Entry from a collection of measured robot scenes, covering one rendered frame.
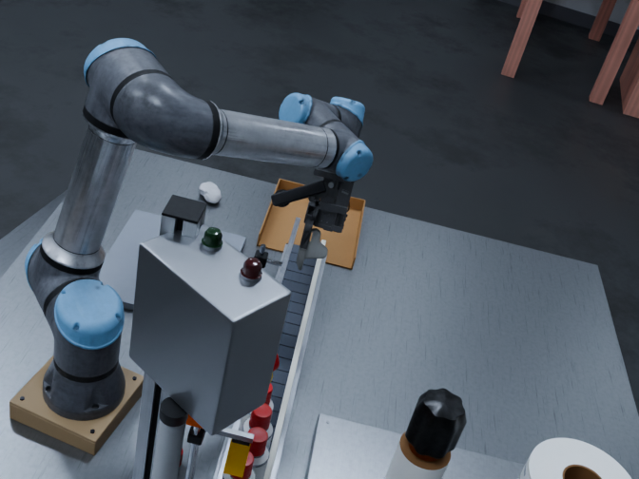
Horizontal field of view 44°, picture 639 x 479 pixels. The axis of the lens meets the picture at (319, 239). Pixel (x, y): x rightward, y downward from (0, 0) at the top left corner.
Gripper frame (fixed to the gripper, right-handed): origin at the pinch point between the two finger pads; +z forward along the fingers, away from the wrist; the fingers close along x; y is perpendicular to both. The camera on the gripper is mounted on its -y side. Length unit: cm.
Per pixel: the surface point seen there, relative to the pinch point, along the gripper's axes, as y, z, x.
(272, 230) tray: -9.8, -1.6, 49.0
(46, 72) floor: -167, -38, 280
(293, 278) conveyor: -0.6, 6.8, 25.3
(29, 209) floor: -120, 25, 171
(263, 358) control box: 0, 4, -71
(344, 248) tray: 10, -2, 49
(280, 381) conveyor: 2.4, 24.1, -4.9
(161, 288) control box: -14, -1, -73
